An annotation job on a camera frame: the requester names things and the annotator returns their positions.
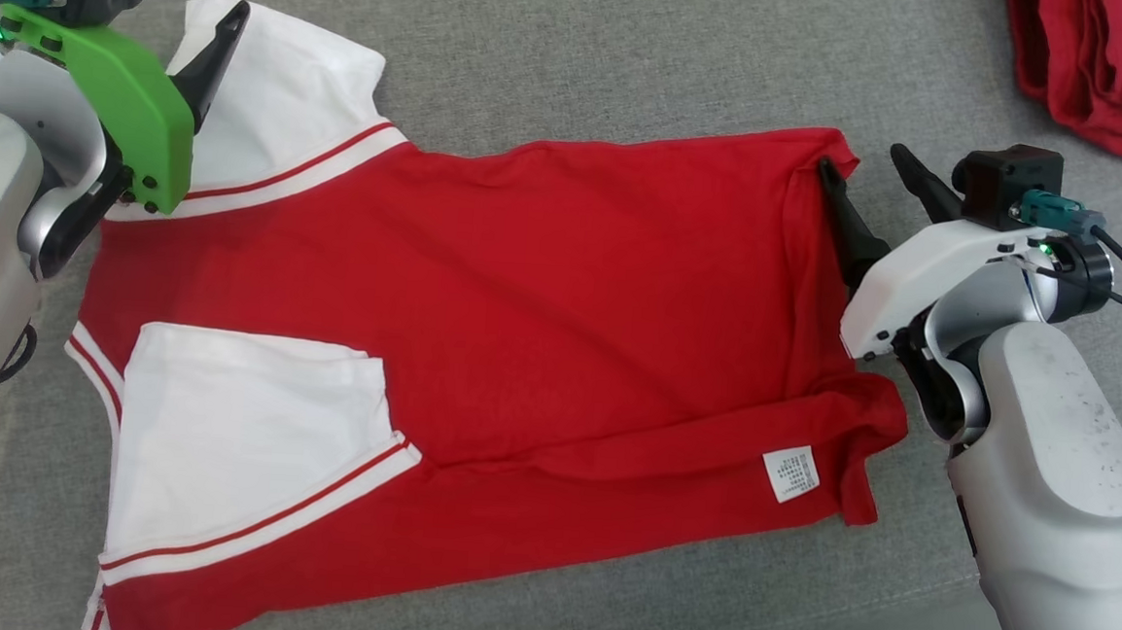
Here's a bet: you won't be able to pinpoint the right camera cable teal plug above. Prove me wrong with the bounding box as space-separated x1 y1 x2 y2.
1003 188 1122 457

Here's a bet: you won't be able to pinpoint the red shirt with white sleeves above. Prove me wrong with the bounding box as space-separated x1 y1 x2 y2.
47 0 932 630

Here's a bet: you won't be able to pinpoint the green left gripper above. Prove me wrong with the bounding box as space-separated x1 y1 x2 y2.
0 0 252 221

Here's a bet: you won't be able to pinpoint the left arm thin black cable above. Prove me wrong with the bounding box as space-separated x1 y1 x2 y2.
0 318 41 393

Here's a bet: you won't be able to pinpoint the red shorts with white trim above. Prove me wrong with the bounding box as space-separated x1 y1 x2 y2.
997 0 1122 167

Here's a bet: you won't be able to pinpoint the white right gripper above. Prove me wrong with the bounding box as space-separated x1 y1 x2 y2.
805 139 1061 373

